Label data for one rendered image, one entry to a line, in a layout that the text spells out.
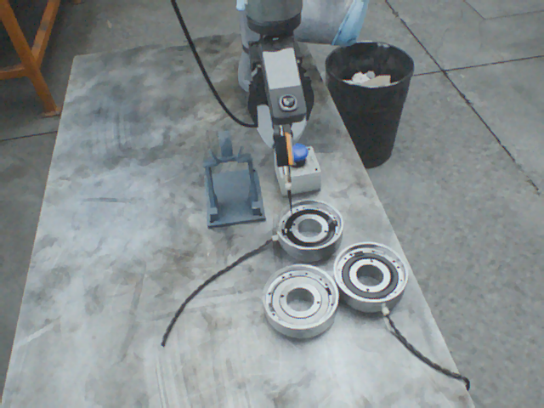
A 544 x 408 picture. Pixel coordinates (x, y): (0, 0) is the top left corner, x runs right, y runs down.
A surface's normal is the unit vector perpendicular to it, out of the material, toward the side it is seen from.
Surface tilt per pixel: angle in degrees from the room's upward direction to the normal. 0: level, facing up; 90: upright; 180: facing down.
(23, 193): 0
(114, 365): 0
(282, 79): 32
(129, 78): 0
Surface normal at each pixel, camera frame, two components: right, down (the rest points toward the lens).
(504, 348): -0.07, -0.68
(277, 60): 0.04, -0.20
